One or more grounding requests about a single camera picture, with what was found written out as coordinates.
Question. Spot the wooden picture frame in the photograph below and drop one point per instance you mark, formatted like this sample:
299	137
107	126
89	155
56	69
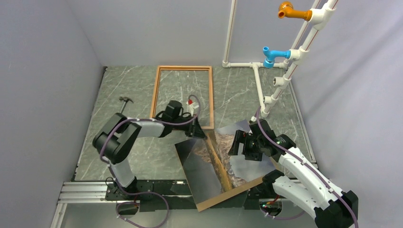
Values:
178	82

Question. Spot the black handled claw hammer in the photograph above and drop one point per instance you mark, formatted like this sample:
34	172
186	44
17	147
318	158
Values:
125	100

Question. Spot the white PVC pipe rack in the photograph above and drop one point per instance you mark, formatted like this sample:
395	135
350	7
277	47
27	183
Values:
299	49

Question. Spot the glossy mountain landscape photo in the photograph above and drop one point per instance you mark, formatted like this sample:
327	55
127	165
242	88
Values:
220	163

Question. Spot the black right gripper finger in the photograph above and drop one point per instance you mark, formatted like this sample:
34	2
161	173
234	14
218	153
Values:
238	143
254	155

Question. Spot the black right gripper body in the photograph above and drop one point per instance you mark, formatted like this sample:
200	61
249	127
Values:
253	144

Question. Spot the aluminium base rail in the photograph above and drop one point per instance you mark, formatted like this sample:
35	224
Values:
97	204

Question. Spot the brown backing board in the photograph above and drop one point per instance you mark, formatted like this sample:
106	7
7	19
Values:
219	177

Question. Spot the orange pipe elbow fitting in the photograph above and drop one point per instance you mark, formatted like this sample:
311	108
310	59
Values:
286	10

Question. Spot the blue pipe elbow fitting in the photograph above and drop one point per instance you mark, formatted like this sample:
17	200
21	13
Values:
271	55

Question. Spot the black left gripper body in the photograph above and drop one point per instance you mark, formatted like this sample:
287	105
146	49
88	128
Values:
186	128

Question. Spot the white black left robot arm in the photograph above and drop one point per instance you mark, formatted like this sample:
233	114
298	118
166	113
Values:
117	137

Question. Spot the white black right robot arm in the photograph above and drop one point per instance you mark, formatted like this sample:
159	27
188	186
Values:
318	196

